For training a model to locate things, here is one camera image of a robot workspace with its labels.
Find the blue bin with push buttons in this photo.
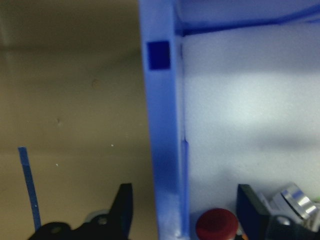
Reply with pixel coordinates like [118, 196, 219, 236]
[138, 0, 320, 240]

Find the red push button grey block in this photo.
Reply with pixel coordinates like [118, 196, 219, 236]
[195, 208, 239, 240]

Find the silver push button orange base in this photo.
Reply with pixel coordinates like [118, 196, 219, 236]
[258, 182, 320, 231]

